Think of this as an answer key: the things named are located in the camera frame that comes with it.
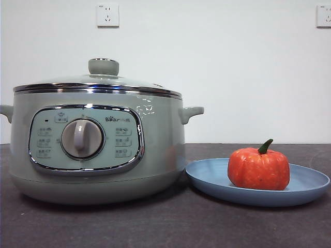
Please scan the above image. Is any orange pumpkin with green stem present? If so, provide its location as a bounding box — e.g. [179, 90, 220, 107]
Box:
[227, 138, 291, 191]

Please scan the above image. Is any pale green electric steamer pot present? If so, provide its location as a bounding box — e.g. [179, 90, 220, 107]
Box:
[0, 89, 205, 206]

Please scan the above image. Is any white wall socket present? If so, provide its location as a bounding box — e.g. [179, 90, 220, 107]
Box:
[316, 5, 331, 28]
[96, 4, 121, 28]

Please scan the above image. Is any blue round plate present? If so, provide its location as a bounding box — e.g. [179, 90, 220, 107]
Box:
[184, 158, 331, 208]

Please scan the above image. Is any glass lid with green knob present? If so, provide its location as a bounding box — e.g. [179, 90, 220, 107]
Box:
[12, 58, 182, 97]

